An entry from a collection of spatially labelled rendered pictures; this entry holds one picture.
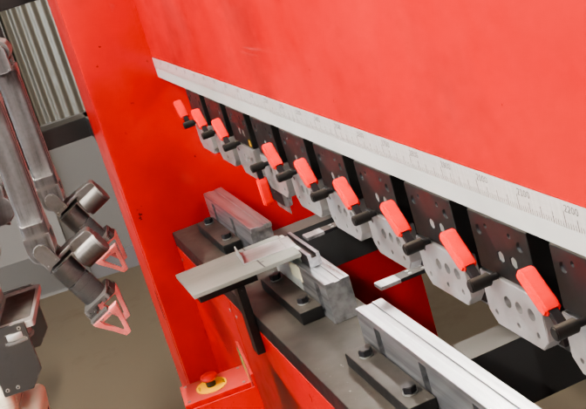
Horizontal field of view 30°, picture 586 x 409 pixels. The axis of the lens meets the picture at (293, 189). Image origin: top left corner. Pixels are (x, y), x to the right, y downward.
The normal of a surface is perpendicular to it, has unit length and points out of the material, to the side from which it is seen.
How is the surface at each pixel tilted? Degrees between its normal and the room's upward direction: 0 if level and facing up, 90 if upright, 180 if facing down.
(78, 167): 90
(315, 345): 0
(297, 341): 0
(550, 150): 90
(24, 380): 90
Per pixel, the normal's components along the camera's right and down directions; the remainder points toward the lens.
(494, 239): -0.90, 0.35
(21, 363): 0.16, 0.24
